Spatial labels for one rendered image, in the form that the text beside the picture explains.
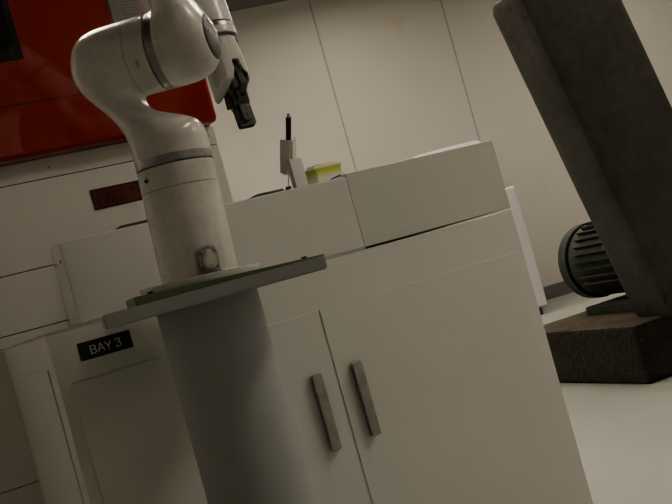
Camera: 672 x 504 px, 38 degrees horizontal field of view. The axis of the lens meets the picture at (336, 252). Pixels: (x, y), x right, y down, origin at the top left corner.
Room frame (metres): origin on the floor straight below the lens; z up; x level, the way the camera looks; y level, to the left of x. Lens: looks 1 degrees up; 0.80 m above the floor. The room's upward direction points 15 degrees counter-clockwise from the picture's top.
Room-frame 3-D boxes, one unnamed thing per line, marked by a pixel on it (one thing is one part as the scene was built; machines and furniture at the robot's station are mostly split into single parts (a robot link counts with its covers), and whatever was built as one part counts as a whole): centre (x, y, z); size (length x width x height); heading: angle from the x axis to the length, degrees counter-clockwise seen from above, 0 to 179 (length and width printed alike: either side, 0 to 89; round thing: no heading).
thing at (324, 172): (2.26, -0.02, 1.00); 0.07 x 0.07 x 0.07; 26
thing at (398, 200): (2.21, -0.08, 0.89); 0.62 x 0.35 x 0.14; 26
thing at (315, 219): (1.77, 0.21, 0.89); 0.55 x 0.09 x 0.14; 116
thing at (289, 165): (2.13, 0.04, 1.03); 0.06 x 0.04 x 0.13; 26
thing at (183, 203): (1.51, 0.21, 0.92); 0.19 x 0.19 x 0.18
